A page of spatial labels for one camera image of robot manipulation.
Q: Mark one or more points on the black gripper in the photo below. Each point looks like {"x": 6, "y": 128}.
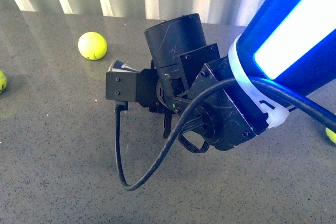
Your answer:
{"x": 187, "y": 66}

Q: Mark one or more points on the clear Wilson tennis ball can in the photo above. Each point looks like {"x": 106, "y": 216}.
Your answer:
{"x": 120, "y": 66}

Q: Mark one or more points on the blue glowing robot arm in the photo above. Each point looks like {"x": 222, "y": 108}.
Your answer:
{"x": 286, "y": 52}

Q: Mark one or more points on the yellow tennis ball far left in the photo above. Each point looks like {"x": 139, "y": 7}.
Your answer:
{"x": 92, "y": 46}

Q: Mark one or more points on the yellow tennis ball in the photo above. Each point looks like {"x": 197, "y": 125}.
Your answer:
{"x": 92, "y": 46}
{"x": 3, "y": 82}

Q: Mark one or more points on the tennis ball with Wilson logo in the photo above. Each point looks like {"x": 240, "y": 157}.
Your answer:
{"x": 331, "y": 135}

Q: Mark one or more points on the leftmost yellow tennis ball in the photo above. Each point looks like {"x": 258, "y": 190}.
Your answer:
{"x": 3, "y": 82}

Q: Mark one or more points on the white zip tie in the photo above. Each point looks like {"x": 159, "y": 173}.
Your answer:
{"x": 276, "y": 113}

